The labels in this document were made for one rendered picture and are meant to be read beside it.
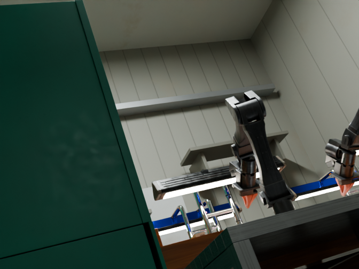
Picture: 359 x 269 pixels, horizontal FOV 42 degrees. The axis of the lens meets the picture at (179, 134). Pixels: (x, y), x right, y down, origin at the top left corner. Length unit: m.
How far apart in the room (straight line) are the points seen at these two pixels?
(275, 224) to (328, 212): 0.16
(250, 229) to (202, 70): 4.06
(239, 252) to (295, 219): 0.18
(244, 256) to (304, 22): 3.93
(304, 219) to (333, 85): 3.44
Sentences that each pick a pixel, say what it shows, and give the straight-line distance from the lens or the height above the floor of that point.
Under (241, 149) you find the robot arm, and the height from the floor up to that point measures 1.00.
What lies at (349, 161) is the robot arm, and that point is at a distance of 2.01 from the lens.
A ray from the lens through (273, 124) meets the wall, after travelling 5.06.
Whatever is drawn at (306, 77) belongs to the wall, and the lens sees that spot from 4.91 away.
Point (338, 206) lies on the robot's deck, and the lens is 1.31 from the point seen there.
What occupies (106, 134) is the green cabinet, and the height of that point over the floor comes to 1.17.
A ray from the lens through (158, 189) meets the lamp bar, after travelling 1.93.
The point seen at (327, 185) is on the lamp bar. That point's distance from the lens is 2.97.
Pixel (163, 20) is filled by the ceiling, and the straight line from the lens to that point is 4.87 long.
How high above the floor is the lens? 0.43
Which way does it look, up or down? 25 degrees up
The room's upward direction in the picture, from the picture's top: 20 degrees counter-clockwise
